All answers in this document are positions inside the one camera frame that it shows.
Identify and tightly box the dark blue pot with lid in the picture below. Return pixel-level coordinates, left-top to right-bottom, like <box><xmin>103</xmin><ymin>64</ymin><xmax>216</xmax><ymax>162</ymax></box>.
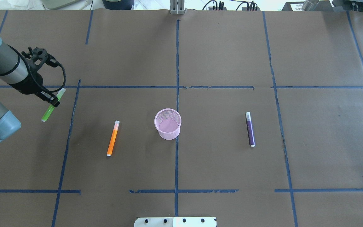
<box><xmin>102</xmin><ymin>0</ymin><xmax>135</xmax><ymax>10</ymax></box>

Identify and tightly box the purple highlighter pen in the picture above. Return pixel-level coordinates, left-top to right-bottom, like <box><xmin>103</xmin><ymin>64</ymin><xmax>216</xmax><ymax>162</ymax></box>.
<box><xmin>245</xmin><ymin>112</ymin><xmax>256</xmax><ymax>148</ymax></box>

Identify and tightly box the green highlighter pen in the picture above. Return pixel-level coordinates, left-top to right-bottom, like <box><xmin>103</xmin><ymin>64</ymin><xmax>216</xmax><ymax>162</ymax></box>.
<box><xmin>41</xmin><ymin>88</ymin><xmax>66</xmax><ymax>122</ymax></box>

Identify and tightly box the small metal cup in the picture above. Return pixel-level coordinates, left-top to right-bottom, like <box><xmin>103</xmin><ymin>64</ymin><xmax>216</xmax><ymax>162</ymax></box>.
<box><xmin>302</xmin><ymin>0</ymin><xmax>320</xmax><ymax>11</ymax></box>

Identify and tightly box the white mounting plate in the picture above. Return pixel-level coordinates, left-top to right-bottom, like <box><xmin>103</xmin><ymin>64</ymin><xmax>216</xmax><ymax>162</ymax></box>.
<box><xmin>134</xmin><ymin>217</ymin><xmax>217</xmax><ymax>227</ymax></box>

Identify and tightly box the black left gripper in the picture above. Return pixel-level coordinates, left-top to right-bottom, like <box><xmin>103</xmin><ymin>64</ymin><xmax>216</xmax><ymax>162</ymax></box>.
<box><xmin>17</xmin><ymin>72</ymin><xmax>60</xmax><ymax>107</ymax></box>

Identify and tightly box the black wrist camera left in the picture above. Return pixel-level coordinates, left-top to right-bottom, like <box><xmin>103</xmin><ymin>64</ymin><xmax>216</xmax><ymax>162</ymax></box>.
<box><xmin>21</xmin><ymin>47</ymin><xmax>60</xmax><ymax>70</ymax></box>

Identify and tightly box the orange highlighter pen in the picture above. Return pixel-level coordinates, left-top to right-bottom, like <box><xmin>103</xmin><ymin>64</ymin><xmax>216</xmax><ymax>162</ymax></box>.
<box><xmin>106</xmin><ymin>120</ymin><xmax>120</xmax><ymax>157</ymax></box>

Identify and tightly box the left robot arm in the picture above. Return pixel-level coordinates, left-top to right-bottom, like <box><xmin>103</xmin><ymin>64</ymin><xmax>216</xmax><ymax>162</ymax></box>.
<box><xmin>0</xmin><ymin>37</ymin><xmax>66</xmax><ymax>143</ymax></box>

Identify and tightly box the aluminium frame post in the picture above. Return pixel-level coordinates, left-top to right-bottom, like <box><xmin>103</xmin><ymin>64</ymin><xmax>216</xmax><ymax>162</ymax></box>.
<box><xmin>170</xmin><ymin>0</ymin><xmax>186</xmax><ymax>15</ymax></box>

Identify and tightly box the pink mesh pen holder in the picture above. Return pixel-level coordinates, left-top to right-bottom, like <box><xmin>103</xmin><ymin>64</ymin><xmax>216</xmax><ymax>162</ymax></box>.
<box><xmin>154</xmin><ymin>109</ymin><xmax>182</xmax><ymax>140</ymax></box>

